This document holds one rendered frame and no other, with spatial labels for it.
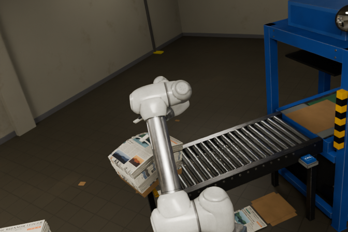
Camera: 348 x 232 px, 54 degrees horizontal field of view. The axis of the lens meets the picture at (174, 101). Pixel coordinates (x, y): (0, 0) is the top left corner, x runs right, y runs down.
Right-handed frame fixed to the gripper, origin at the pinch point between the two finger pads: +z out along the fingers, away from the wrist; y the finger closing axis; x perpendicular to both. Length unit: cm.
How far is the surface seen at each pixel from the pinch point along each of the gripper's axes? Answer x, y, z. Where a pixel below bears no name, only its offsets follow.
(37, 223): -2, 16, 76
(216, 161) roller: -9, 54, -48
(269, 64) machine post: 11, 19, -143
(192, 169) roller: -2, 52, -30
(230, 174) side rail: -28, 54, -43
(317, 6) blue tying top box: -36, -33, -145
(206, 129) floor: 132, 137, -148
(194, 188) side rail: -20, 51, -16
